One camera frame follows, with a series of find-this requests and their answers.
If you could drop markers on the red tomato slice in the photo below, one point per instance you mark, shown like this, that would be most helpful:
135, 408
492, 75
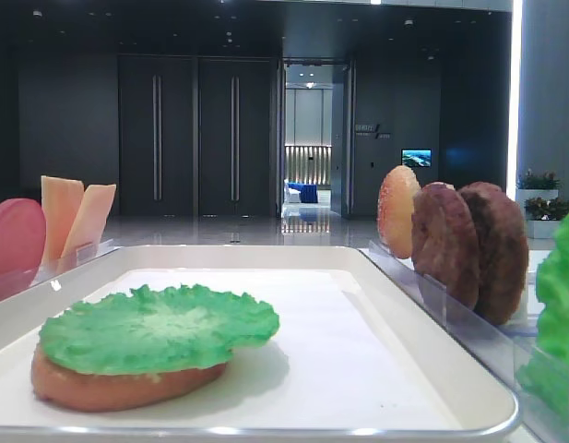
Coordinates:
22, 235

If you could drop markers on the green lettuce leaf on tray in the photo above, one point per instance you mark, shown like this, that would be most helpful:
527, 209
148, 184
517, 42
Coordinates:
152, 332

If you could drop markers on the brown meat patty near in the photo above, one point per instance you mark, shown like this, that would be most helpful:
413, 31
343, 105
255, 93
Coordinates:
445, 244

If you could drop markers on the brown meat patty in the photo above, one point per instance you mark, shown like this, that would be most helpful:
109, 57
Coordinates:
503, 244
445, 244

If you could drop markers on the orange cheese slice right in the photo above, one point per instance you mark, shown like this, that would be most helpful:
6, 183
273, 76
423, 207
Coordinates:
91, 218

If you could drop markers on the orange cheese slice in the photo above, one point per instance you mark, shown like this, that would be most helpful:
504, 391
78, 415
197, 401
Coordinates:
91, 218
60, 201

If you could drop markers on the orange cheese slice left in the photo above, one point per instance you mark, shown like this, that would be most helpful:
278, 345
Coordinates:
60, 201

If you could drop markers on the brown meat patty far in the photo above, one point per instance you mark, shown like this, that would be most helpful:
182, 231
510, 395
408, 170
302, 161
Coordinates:
503, 244

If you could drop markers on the green lettuce leaf standing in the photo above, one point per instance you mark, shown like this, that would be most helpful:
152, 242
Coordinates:
558, 314

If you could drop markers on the blue sofa in hallway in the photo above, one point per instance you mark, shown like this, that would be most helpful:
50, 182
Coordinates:
307, 192

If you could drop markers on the sesame bun top front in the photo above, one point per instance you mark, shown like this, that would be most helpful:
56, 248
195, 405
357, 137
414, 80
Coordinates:
394, 210

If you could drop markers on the dark double door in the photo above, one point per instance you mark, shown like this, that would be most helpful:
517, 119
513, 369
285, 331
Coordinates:
196, 136

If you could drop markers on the white rectangular tray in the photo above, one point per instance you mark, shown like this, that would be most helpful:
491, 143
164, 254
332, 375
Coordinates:
355, 359

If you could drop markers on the potted plants white planter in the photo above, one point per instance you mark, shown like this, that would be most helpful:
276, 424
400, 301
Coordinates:
538, 195

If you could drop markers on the clear acrylic rack right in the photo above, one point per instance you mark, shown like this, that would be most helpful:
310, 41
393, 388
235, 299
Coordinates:
509, 352

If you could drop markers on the clear acrylic rack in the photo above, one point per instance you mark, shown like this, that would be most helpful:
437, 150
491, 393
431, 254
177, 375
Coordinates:
17, 281
509, 352

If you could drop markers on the bottom bun slice on tray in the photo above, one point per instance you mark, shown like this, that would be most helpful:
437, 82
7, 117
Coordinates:
99, 393

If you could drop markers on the clear acrylic rack left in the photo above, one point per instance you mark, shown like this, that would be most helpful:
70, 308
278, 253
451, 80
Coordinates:
17, 281

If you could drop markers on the small wall screen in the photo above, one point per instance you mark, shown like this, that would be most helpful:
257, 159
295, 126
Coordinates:
416, 158

